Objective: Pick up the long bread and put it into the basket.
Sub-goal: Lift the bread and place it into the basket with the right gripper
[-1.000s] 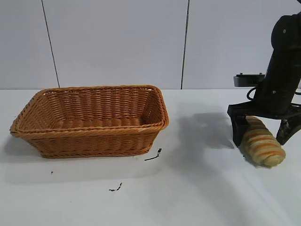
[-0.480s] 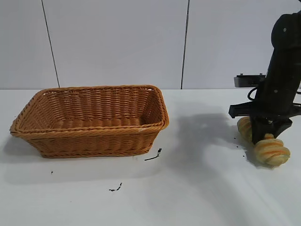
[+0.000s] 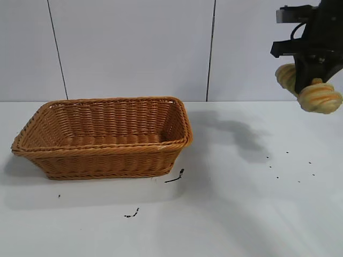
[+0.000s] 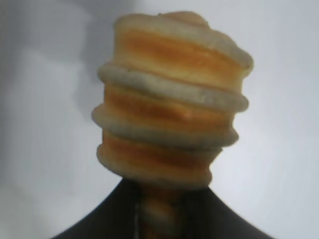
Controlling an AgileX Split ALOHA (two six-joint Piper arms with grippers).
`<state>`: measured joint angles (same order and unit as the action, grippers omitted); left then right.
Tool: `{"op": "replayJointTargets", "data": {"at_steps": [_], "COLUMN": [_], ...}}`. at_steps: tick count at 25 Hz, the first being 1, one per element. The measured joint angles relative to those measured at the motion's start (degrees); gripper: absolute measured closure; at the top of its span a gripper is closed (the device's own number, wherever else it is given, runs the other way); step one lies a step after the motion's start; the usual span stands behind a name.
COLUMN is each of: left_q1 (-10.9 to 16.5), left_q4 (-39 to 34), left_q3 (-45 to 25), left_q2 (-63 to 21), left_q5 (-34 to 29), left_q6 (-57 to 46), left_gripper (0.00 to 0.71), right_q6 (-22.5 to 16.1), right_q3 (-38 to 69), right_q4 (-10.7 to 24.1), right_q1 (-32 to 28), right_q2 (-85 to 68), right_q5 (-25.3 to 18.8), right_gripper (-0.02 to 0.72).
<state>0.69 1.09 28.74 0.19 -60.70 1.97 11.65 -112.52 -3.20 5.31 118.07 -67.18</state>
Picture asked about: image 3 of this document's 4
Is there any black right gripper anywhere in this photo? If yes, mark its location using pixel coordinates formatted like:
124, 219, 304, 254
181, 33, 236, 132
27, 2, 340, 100
270, 7, 343, 93

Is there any long striped bread roll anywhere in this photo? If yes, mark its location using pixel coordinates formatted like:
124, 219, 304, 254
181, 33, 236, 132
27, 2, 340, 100
275, 63, 343, 115

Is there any brown woven wicker basket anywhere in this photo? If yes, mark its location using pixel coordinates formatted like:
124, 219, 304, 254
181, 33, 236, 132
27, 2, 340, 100
11, 96, 194, 180

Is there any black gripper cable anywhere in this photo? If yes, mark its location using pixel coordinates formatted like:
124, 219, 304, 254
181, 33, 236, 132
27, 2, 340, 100
290, 22, 307, 41

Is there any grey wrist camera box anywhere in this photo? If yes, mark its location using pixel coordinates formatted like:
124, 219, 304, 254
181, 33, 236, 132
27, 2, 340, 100
275, 4, 315, 24

